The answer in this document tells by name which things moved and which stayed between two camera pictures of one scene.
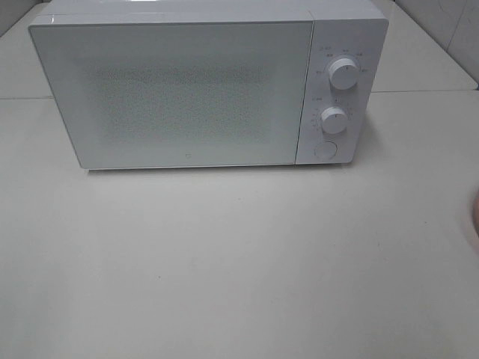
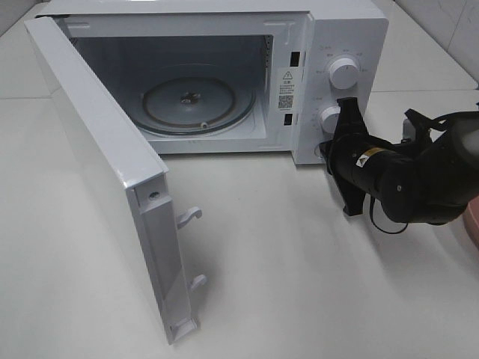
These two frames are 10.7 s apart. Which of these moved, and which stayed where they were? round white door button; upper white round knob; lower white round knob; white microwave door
Moved: white microwave door
Stayed: round white door button; upper white round knob; lower white round knob
